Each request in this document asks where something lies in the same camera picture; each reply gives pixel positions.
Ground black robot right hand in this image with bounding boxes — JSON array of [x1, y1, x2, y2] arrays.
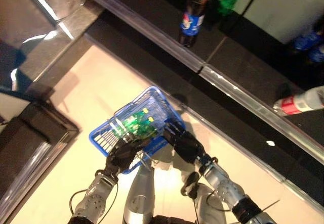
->
[[161, 122, 211, 165]]

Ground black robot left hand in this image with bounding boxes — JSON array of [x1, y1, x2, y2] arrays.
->
[[105, 132, 147, 175]]

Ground blue plastic shopping basket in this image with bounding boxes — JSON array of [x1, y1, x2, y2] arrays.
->
[[88, 86, 186, 175]]

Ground silver robot left leg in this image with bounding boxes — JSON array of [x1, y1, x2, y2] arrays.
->
[[122, 167, 156, 224]]

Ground silver robot leg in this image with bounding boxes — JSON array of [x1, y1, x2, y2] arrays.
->
[[180, 171, 227, 224], [122, 167, 156, 224]]

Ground silver robot right leg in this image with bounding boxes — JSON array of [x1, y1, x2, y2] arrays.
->
[[180, 171, 227, 224]]

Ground black cabinet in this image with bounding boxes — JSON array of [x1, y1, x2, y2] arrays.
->
[[0, 100, 81, 224]]

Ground clear water bottle red cap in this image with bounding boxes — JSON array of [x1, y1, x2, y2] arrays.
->
[[272, 85, 324, 116]]

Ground Pepsi cola bottle blue cap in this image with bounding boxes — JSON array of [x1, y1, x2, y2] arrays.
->
[[178, 0, 211, 48]]

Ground glossy dark side counter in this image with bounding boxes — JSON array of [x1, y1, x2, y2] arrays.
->
[[0, 0, 106, 93]]

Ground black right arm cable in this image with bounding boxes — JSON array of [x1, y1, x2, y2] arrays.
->
[[193, 192, 231, 224]]

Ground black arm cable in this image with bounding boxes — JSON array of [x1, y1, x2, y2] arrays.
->
[[69, 182, 119, 214], [193, 192, 231, 224]]

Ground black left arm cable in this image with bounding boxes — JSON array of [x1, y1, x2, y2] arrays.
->
[[69, 182, 119, 214]]

